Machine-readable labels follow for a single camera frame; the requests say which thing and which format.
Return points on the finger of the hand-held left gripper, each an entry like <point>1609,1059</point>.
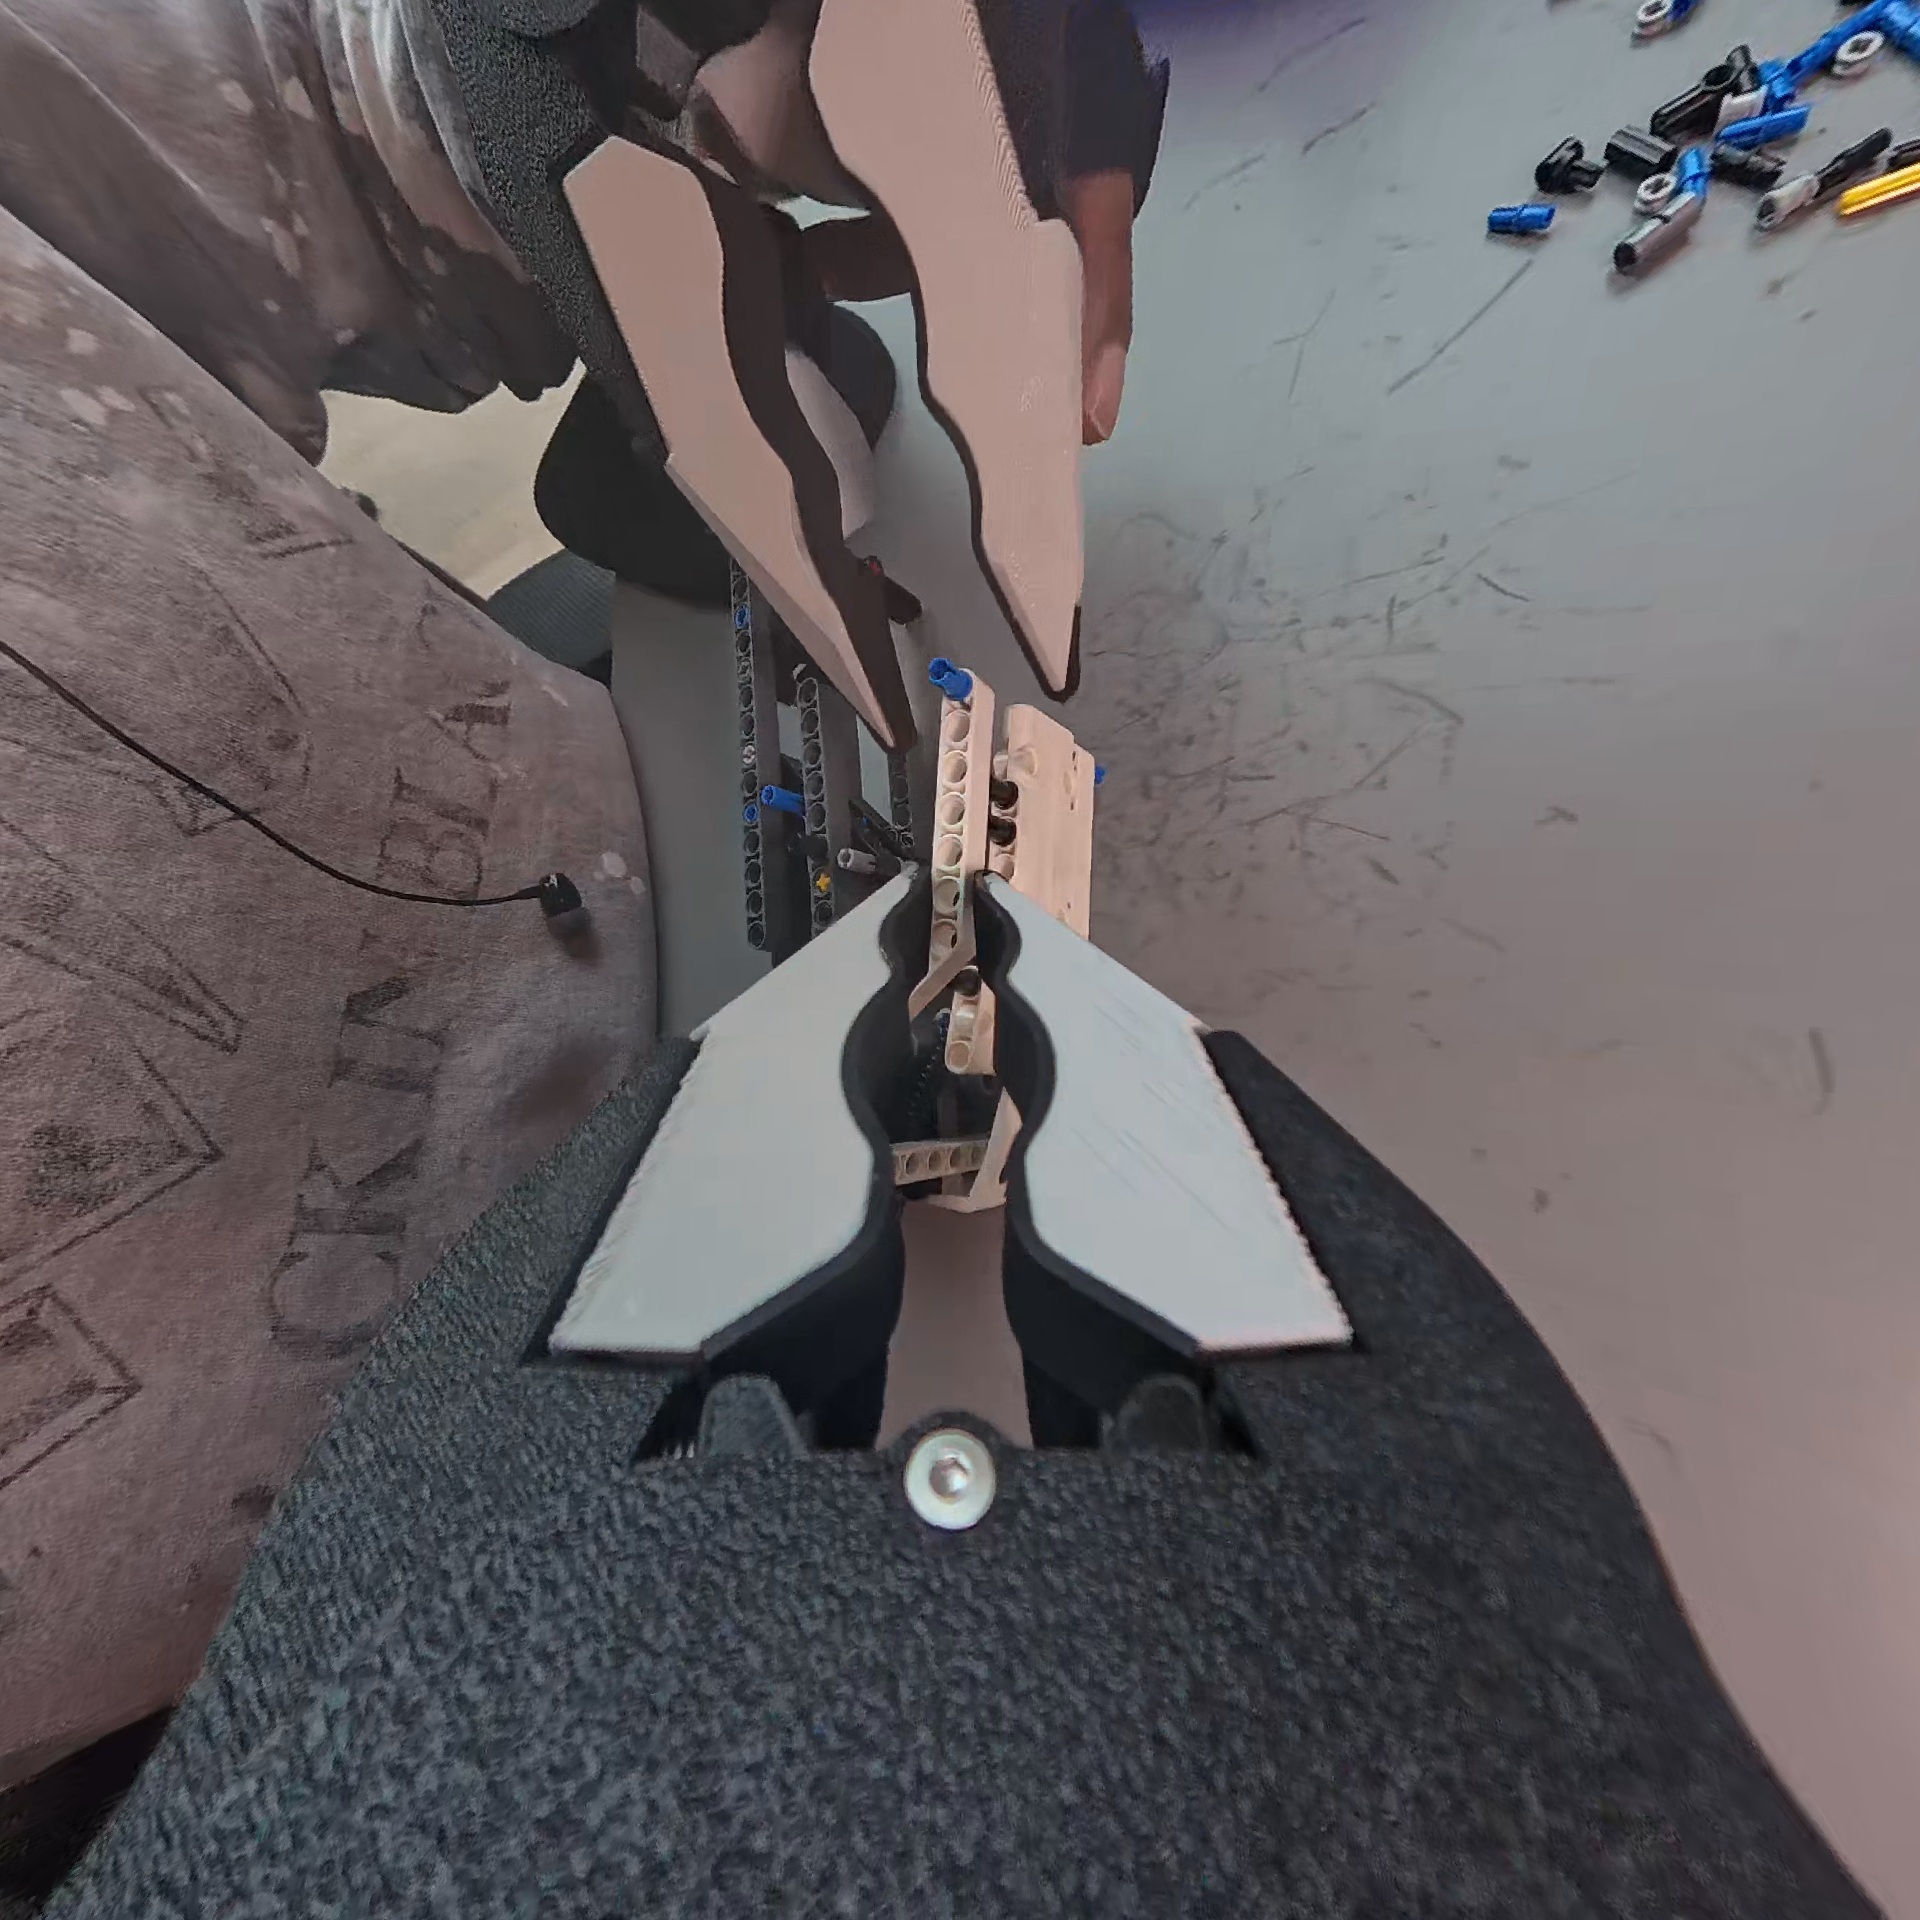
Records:
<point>991,300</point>
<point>705,375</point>

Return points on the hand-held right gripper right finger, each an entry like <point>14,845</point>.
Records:
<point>1185,1200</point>

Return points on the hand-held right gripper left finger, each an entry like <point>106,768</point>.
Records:
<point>721,1200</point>

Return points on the brick-built truck chassis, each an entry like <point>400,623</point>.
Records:
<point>1050,809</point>

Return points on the person's left forearm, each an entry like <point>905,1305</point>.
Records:
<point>299,224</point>

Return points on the grey desk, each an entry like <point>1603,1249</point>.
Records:
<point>1499,901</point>

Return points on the person's left hand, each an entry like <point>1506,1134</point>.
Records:
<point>1103,300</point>

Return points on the black clip-on microphone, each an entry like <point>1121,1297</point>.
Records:
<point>559,897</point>

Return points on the grey bleached hoodie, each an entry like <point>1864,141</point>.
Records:
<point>224,1051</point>

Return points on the pile of blue black brick pins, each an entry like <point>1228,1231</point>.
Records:
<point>1664,224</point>

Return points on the yellow brick axle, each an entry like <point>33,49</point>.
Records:
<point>1882,190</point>

